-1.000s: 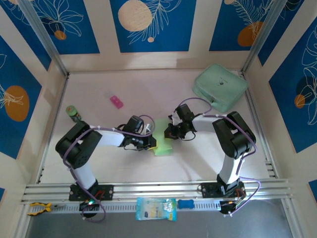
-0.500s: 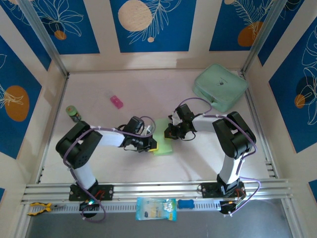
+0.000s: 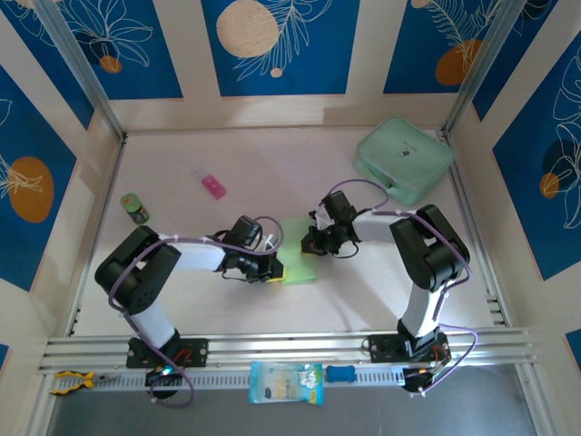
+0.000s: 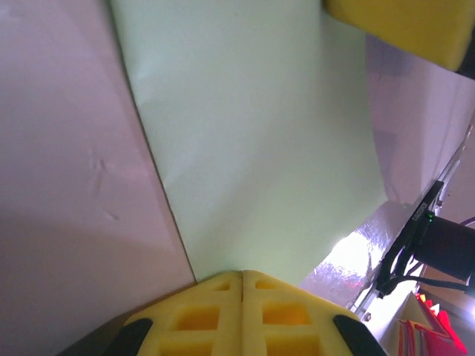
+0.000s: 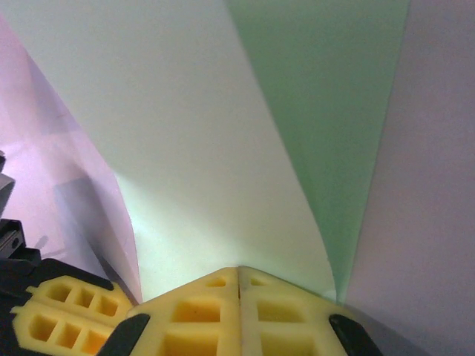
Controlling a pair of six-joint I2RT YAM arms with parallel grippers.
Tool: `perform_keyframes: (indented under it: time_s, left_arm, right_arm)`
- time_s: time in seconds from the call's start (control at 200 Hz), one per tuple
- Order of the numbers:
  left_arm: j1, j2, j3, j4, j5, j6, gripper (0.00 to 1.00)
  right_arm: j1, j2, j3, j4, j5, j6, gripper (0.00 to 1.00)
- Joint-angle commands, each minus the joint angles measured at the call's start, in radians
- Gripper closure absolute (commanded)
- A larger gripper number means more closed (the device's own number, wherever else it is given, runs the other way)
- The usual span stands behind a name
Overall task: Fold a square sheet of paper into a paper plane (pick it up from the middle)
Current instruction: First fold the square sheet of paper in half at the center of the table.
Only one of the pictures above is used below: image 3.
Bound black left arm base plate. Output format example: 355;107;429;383
125;336;210;369

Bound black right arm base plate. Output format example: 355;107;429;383
362;333;453;364

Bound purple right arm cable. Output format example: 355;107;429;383
325;179;480;395

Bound yellow-handled pliers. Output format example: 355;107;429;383
49;370;122;396

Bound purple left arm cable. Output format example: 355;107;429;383
108;215;285;408

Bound small green-capped bottle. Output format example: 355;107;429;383
120;193;151;225

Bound blue wet wipes packet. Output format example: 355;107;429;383
248;361;326;406

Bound aluminium table side rail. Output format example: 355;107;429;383
447;129;512;327
65;134;129;338

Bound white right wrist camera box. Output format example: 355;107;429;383
310;206;336;231

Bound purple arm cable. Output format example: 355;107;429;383
108;215;285;408
325;179;480;395

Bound aluminium frame post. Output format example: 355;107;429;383
34;0;128;140
442;0;530;135

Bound slotted grey cable duct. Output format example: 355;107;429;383
48;365;406;395

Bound green paper sheet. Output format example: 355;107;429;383
275;216;319;286

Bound mint green zip pouch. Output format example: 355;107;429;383
352;116;456;208

